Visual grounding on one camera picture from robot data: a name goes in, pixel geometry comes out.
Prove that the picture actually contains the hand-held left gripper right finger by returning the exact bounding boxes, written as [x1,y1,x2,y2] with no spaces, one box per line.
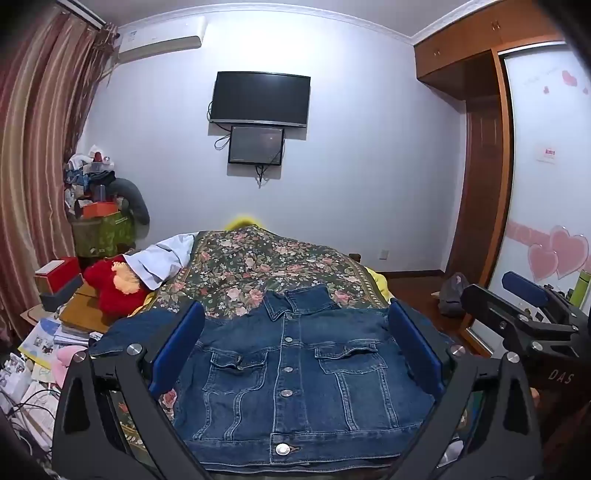
[383,299,544,480]

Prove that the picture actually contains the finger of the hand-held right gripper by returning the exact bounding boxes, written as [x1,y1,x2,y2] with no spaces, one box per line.
[461,284,581,355]
[502,271,591,324]

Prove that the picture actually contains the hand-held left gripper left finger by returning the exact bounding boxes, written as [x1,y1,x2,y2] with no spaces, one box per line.
[52,301,218,480]

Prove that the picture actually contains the blue denim jacket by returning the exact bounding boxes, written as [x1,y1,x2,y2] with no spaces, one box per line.
[90,285,458,472]

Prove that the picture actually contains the pile of clothes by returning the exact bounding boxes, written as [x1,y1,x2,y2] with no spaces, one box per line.
[62,145,116,213]

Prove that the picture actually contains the grey bag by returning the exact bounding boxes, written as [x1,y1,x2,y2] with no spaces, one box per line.
[438,272,472,318]

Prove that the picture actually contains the white heart-print sliding door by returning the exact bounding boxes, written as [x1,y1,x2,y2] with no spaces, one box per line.
[489,41,591,333]

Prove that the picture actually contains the white shirt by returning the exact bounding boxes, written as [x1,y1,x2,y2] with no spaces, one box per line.
[124,233,197,291]

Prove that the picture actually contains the red plush toy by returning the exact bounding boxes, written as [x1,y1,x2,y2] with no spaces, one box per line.
[83,259,151,324]

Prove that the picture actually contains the floral bedspread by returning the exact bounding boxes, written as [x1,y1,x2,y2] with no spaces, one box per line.
[108,229,467,462]

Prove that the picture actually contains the brown cardboard box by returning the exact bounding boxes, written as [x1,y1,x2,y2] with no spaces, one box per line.
[60,281,112,333]

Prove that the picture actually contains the brown wooden door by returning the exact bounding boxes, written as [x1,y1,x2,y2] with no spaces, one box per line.
[443,58,506,282]

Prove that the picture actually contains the dark grey box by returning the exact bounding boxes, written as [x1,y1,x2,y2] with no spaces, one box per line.
[39,277,86,311]

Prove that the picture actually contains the red box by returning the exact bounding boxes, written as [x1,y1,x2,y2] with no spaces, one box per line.
[34,257,83,294]

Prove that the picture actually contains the pile of books and papers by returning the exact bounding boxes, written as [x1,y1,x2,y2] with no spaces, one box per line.
[0,305,107,462]

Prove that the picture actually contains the grey neck pillow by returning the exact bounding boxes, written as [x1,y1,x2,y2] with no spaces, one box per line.
[108,178,151,227]

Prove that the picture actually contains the orange box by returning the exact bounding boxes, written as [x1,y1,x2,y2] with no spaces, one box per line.
[82,200,120,220]

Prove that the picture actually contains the wooden wardrobe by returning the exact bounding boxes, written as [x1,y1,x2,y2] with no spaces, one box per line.
[413,0,591,356]

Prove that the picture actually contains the striped brown curtain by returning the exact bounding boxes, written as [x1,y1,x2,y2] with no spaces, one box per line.
[0,9,121,333]

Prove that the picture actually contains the white air conditioner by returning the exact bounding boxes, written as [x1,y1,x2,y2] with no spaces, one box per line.
[113,16,206,63]

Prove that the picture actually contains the small black wall monitor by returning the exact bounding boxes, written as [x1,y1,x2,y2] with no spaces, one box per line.
[228,124,284,165]

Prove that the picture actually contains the large black wall television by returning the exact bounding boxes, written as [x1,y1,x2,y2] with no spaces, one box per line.
[210,71,311,127]

